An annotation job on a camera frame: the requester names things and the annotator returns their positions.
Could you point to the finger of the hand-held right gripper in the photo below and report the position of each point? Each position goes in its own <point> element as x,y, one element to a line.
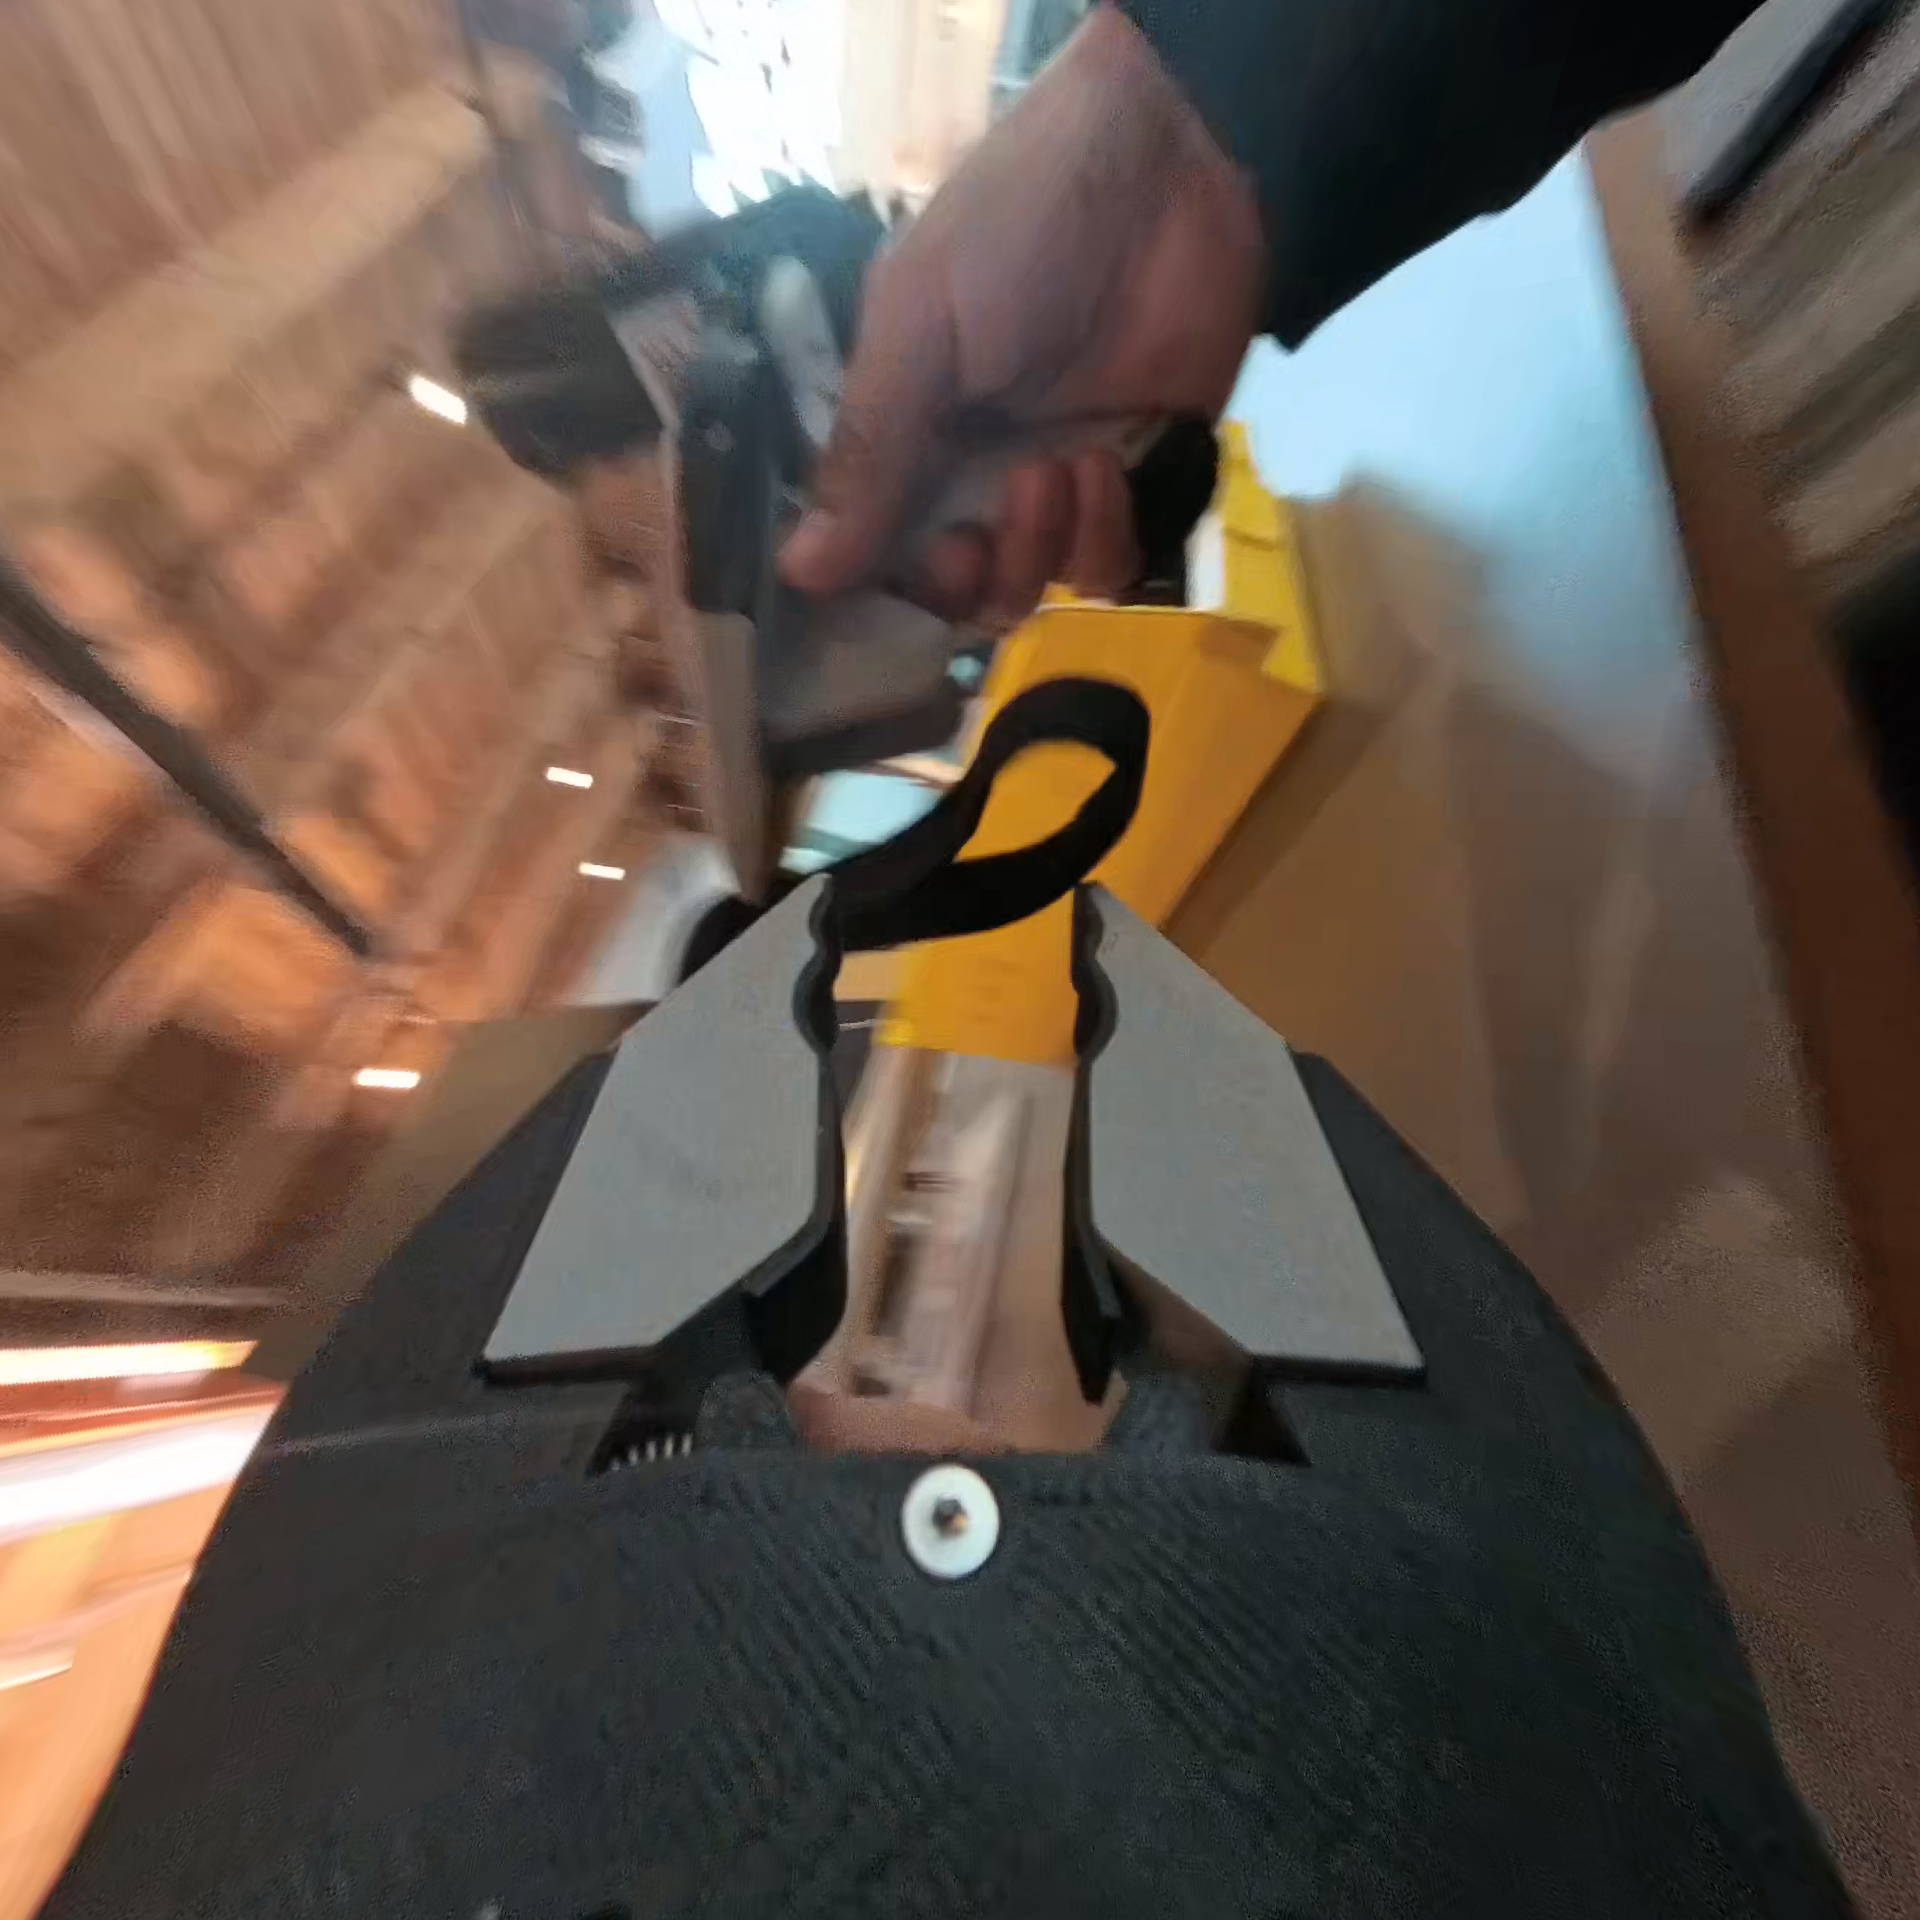
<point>857,675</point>

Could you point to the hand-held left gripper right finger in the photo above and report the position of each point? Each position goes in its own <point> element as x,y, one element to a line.
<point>1230,1184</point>

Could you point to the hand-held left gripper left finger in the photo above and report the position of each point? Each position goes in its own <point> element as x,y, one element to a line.
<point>676,1184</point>

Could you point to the yellow plastic bin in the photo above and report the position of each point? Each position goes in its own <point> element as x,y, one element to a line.
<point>1202,704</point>

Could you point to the person's right forearm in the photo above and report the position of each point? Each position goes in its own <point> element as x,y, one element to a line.
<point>1426,135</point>

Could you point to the person's right hand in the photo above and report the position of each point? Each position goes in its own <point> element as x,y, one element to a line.
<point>1051,271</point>

